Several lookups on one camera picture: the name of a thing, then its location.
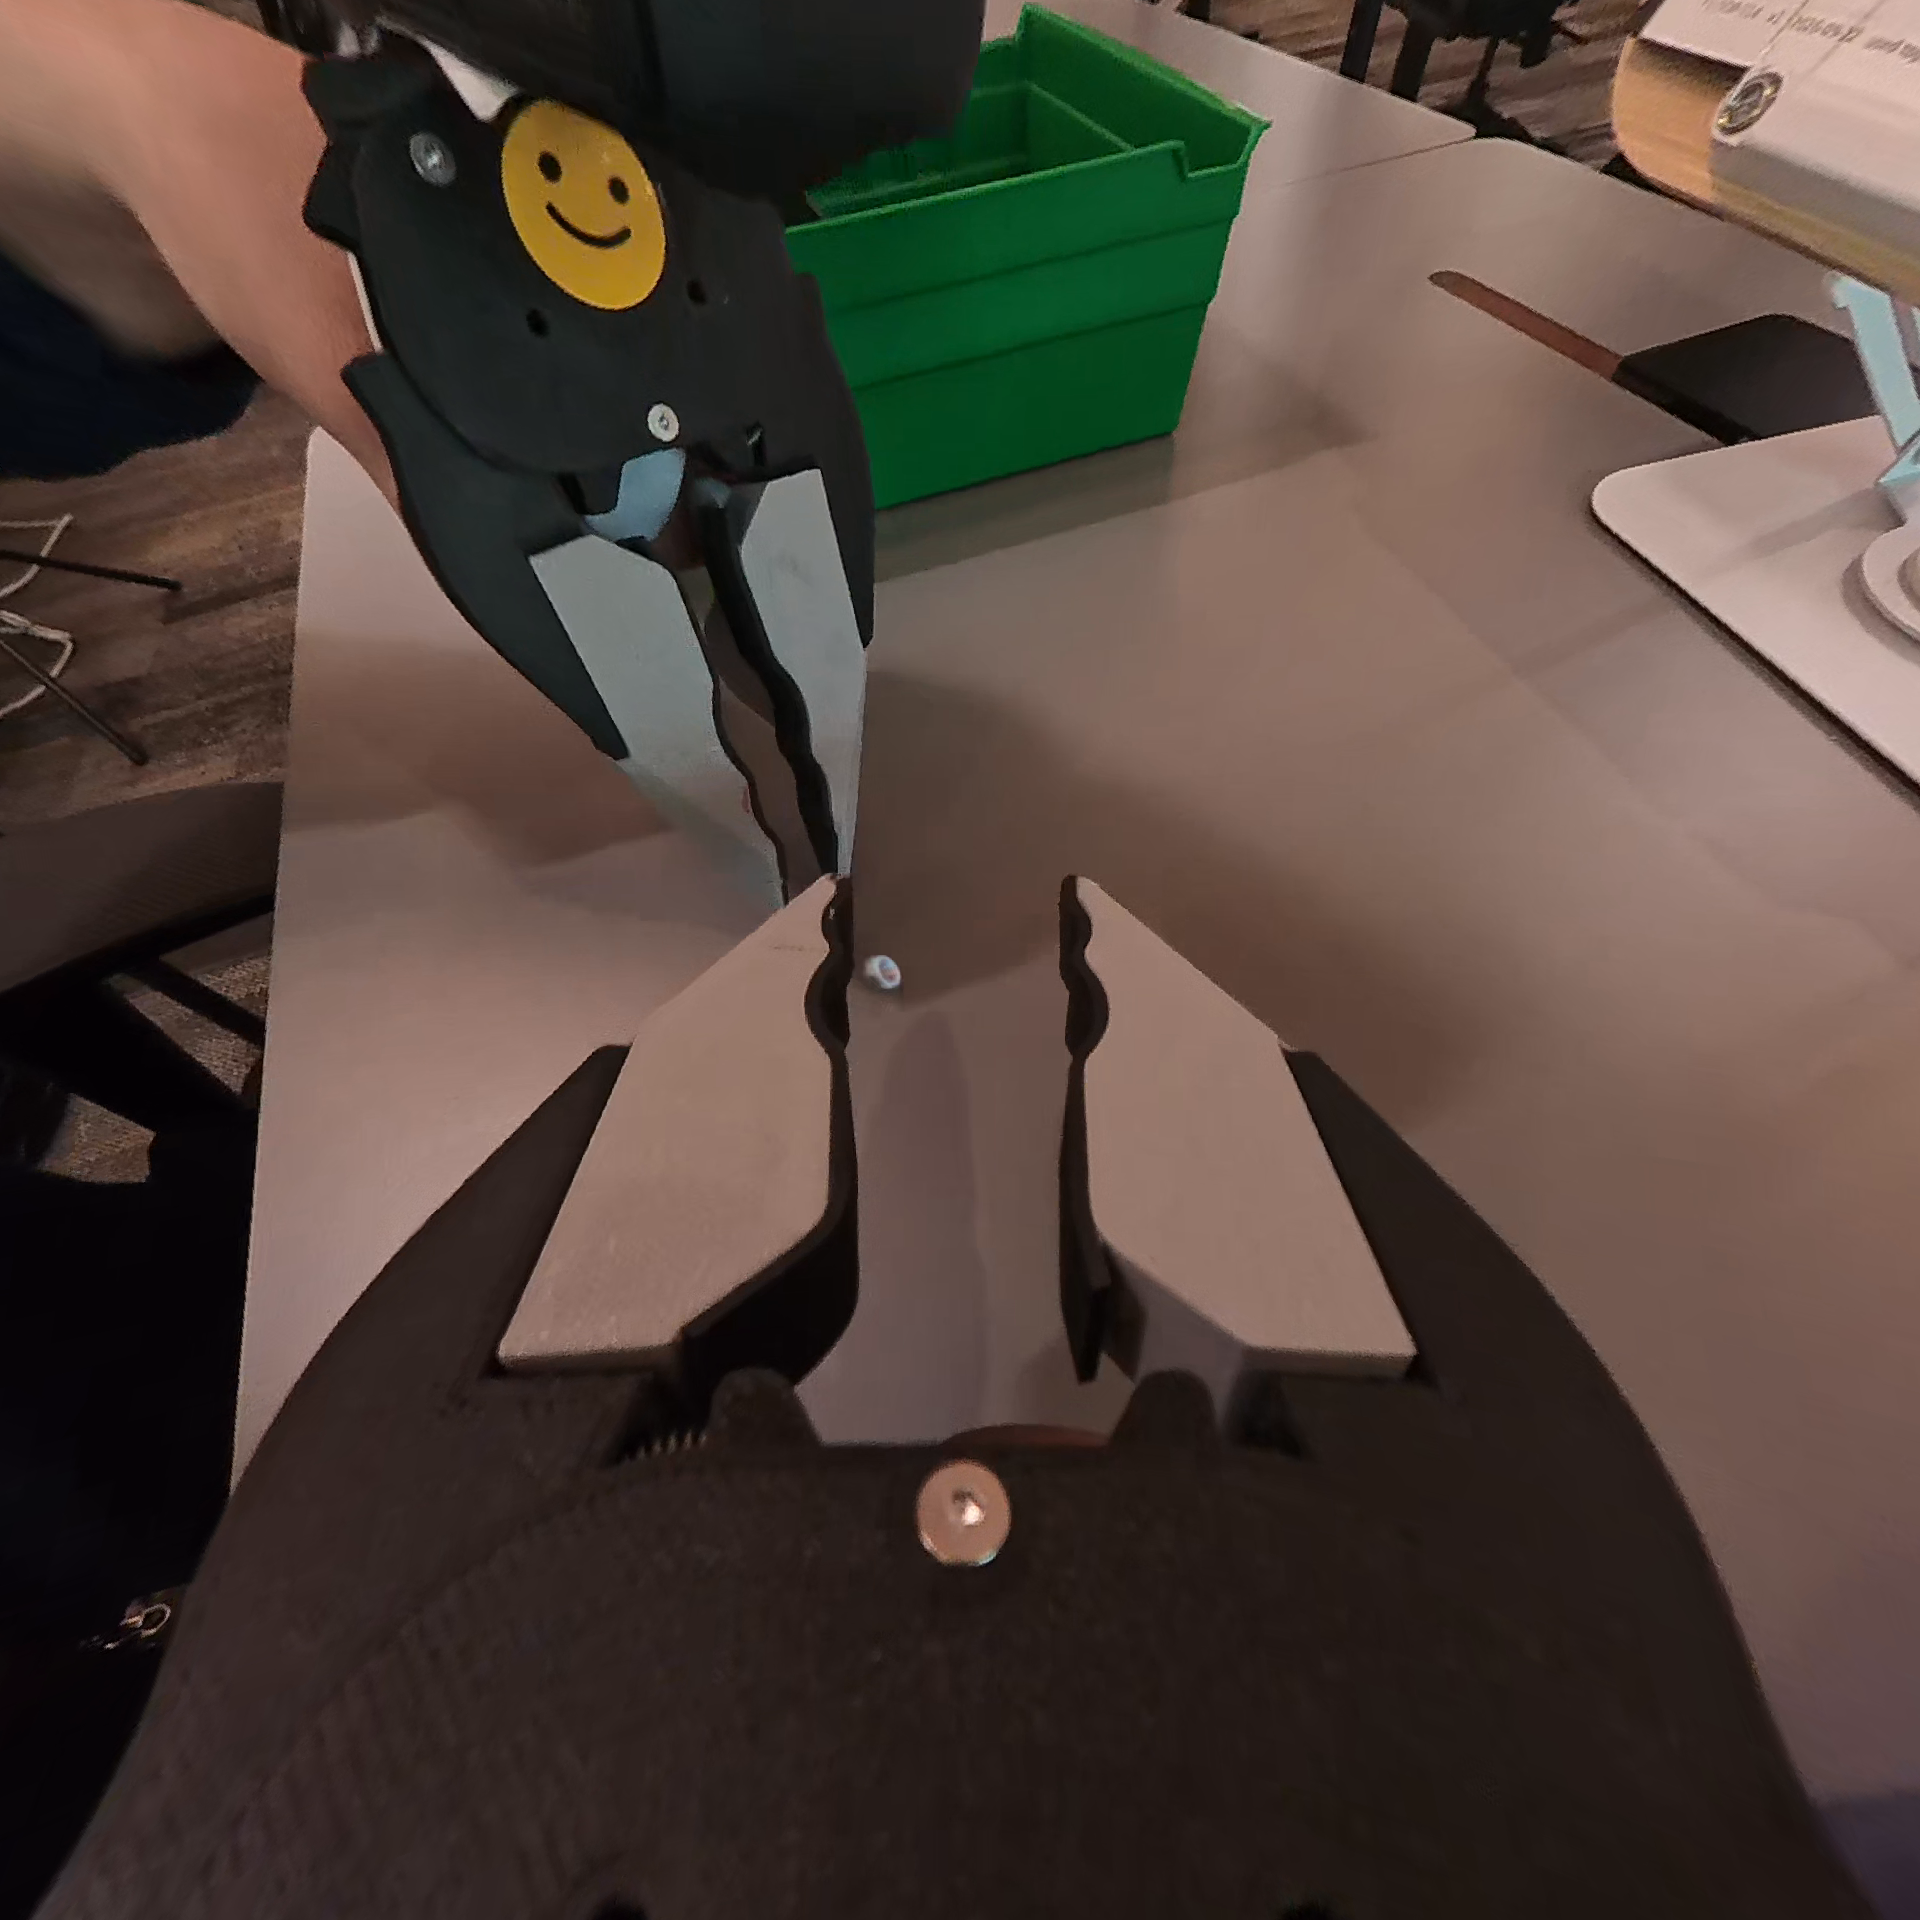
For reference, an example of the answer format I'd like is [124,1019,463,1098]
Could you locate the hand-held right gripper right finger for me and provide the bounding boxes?
[1055,873,1421,1385]

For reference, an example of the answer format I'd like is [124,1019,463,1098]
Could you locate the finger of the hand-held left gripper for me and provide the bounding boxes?
[697,464,876,881]
[527,537,792,909]

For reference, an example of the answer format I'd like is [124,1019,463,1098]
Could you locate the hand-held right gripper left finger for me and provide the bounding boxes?
[495,873,859,1377]

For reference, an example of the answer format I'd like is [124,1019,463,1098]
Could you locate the person's left hand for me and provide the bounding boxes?
[88,0,399,507]

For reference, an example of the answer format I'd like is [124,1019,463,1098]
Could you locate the white instruction sheet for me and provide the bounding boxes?
[1638,0,1920,204]

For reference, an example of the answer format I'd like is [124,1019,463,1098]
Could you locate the green plastic bin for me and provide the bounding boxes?
[780,2,1273,513]

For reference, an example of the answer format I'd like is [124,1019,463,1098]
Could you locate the black flat block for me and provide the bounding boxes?
[1621,312,1881,448]

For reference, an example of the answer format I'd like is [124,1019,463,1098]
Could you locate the white tablet stand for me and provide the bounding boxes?
[1591,275,1920,793]

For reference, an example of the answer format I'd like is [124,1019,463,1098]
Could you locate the thin black stand legs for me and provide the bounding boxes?
[0,546,184,771]

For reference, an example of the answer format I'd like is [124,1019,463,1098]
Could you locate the white cord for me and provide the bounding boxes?
[0,515,80,725]

